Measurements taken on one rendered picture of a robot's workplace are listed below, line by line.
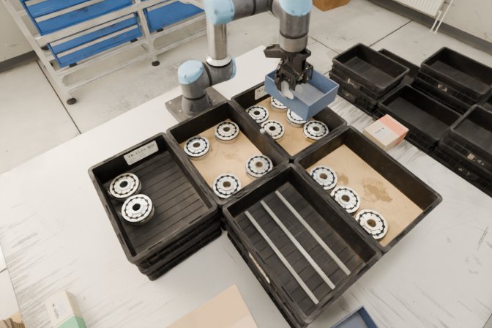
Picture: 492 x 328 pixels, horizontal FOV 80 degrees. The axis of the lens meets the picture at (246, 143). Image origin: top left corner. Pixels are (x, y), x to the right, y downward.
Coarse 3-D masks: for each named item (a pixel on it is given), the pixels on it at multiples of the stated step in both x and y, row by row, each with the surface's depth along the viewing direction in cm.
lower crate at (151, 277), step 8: (208, 232) 101; (216, 232) 108; (200, 240) 104; (208, 240) 109; (184, 248) 98; (192, 248) 105; (200, 248) 107; (168, 256) 95; (176, 256) 101; (184, 256) 105; (160, 264) 95; (168, 264) 102; (176, 264) 103; (144, 272) 92; (152, 272) 98; (160, 272) 102; (152, 280) 100
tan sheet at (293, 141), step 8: (256, 104) 136; (264, 104) 136; (272, 112) 133; (280, 120) 130; (312, 120) 129; (288, 128) 127; (296, 128) 127; (288, 136) 124; (296, 136) 124; (280, 144) 121; (288, 144) 121; (296, 144) 121; (304, 144) 121; (288, 152) 119; (296, 152) 119
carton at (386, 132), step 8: (384, 120) 136; (392, 120) 136; (368, 128) 133; (376, 128) 133; (384, 128) 133; (392, 128) 133; (400, 128) 133; (368, 136) 133; (376, 136) 130; (384, 136) 130; (392, 136) 130; (400, 136) 132; (376, 144) 131; (384, 144) 128; (392, 144) 133
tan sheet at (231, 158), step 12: (228, 120) 130; (204, 132) 126; (240, 132) 126; (180, 144) 122; (216, 144) 122; (228, 144) 122; (240, 144) 122; (252, 144) 122; (216, 156) 118; (228, 156) 118; (240, 156) 118; (204, 168) 114; (216, 168) 114; (228, 168) 114; (240, 168) 114; (240, 180) 111; (252, 180) 111
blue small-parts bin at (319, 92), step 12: (264, 84) 103; (300, 84) 107; (312, 84) 106; (324, 84) 102; (336, 84) 97; (276, 96) 102; (300, 96) 103; (312, 96) 103; (324, 96) 94; (288, 108) 100; (300, 108) 95; (312, 108) 93
